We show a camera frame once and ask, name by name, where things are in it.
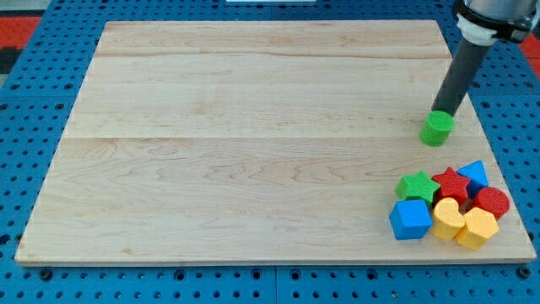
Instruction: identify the green cylinder block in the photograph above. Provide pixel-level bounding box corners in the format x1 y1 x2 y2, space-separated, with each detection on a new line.
419 111 455 147

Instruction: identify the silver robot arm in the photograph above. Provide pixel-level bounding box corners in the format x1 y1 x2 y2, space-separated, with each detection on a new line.
452 0 539 46

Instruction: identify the wooden board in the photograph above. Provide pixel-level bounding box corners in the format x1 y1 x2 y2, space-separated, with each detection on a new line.
15 20 536 267

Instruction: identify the green star block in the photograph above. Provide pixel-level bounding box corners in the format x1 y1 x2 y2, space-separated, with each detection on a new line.
395 171 440 208

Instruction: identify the blue cube block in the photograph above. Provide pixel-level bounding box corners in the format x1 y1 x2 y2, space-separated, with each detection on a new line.
389 199 433 241

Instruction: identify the red star block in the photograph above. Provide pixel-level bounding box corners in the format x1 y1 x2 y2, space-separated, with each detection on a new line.
431 167 470 206

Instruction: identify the yellow heart block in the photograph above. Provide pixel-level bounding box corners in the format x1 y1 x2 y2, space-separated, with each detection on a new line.
429 198 465 240

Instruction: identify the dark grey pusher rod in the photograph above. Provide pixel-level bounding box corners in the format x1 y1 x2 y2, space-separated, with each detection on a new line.
431 38 489 117

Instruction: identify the blue triangle block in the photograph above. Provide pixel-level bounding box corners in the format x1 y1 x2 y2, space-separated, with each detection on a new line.
457 160 489 198

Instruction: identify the yellow hexagon block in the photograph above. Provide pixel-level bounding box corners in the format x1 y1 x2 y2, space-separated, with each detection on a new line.
455 208 500 251

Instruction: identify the red cylinder block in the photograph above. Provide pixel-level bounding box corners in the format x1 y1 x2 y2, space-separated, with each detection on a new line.
470 187 510 219

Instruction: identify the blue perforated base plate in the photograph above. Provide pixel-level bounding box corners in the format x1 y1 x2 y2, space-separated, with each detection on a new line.
1 0 539 303

